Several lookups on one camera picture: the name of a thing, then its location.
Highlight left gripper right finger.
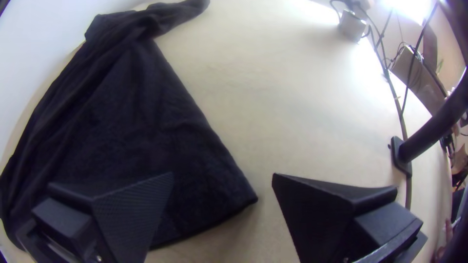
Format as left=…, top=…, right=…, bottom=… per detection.
left=271, top=172, right=425, bottom=263

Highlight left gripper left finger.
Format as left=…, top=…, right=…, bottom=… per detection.
left=31, top=172, right=175, bottom=263

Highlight black t-shirt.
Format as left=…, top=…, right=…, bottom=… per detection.
left=0, top=0, right=259, bottom=253

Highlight brown cardboard box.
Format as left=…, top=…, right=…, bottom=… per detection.
left=389, top=44, right=449, bottom=116

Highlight black cable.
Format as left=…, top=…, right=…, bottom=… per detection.
left=365, top=25, right=414, bottom=212

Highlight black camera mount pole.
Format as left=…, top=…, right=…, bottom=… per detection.
left=388, top=67, right=468, bottom=177

